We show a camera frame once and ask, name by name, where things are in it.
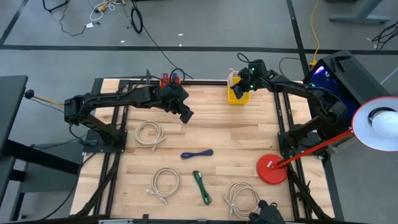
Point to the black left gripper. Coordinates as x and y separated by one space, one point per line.
172 95

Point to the yellow plastic basket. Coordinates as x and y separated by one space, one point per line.
231 99

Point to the orange plastic basket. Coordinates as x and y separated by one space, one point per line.
161 83

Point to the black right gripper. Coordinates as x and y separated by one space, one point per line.
258 74

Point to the wooden stick with black knob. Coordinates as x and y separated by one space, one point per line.
29 94

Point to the grey desk base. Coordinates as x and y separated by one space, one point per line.
357 18

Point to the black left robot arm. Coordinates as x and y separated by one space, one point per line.
109 99

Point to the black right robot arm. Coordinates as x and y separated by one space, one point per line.
298 88

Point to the black computer tower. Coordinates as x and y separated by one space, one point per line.
351 74

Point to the black desk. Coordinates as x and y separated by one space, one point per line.
12 102

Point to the red desk lamp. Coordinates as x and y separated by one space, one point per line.
270 171

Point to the black rounded device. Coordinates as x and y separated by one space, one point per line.
269 214

